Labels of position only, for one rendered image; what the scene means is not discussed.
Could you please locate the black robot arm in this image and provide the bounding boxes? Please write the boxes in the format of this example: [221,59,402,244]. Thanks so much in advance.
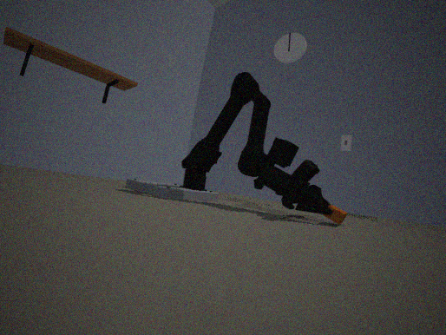
[180,72,320,191]

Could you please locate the orange block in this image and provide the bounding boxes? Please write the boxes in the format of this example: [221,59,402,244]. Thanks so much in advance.
[324,206,347,225]

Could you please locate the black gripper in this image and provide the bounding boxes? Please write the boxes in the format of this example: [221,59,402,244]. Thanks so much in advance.
[274,173,333,215]

